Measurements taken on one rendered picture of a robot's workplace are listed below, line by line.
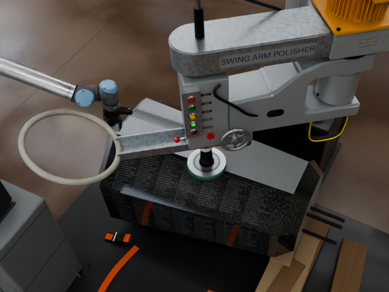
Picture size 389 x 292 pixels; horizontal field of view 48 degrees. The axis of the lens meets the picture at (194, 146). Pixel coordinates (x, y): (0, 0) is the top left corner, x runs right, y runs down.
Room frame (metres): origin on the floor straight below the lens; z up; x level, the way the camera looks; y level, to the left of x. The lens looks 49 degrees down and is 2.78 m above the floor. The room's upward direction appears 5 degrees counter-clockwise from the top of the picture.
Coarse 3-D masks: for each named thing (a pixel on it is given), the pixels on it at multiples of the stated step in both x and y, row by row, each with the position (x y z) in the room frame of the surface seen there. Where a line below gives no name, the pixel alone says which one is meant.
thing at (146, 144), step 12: (156, 132) 1.53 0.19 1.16; (168, 132) 1.53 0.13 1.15; (180, 132) 1.54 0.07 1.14; (132, 144) 1.49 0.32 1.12; (144, 144) 1.49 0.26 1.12; (156, 144) 1.48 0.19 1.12; (168, 144) 1.48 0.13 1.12; (180, 144) 1.43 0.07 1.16; (228, 144) 1.45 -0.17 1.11; (120, 156) 1.40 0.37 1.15; (132, 156) 1.40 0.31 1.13; (144, 156) 1.41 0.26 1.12
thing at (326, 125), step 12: (324, 120) 1.91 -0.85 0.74; (336, 120) 1.96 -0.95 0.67; (252, 132) 2.09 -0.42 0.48; (264, 132) 2.05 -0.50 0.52; (276, 132) 2.00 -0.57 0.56; (288, 132) 1.96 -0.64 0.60; (300, 132) 1.90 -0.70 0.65; (312, 132) 1.86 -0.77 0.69; (324, 132) 1.82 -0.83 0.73; (276, 144) 2.00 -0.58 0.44; (288, 144) 1.95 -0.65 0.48; (300, 144) 1.90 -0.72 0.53; (312, 144) 1.85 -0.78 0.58; (324, 144) 1.81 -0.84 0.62; (336, 144) 2.30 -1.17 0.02; (312, 156) 1.84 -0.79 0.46; (324, 156) 1.88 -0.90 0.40; (324, 168) 2.00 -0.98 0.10; (324, 180) 1.96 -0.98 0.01
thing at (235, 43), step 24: (192, 24) 1.59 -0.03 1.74; (216, 24) 1.58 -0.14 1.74; (240, 24) 1.56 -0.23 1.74; (264, 24) 1.55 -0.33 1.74; (288, 24) 1.54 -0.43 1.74; (312, 24) 1.52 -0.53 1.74; (192, 48) 1.43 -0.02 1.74; (216, 48) 1.42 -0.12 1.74; (240, 48) 1.41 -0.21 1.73; (264, 48) 1.42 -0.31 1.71; (288, 48) 1.43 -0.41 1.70; (312, 48) 1.44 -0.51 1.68; (336, 48) 1.44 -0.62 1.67; (360, 48) 1.45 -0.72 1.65; (384, 48) 1.46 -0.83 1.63; (192, 72) 1.39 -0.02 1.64; (216, 72) 1.40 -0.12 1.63
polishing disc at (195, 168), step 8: (192, 152) 1.58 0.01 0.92; (216, 152) 1.56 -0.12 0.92; (192, 160) 1.52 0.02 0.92; (216, 160) 1.50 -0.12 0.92; (224, 160) 1.50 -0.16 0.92; (192, 168) 1.46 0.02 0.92; (200, 168) 1.46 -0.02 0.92; (208, 168) 1.46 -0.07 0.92; (216, 168) 1.45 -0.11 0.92; (224, 168) 1.45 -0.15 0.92; (200, 176) 1.41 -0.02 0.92; (208, 176) 1.40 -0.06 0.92
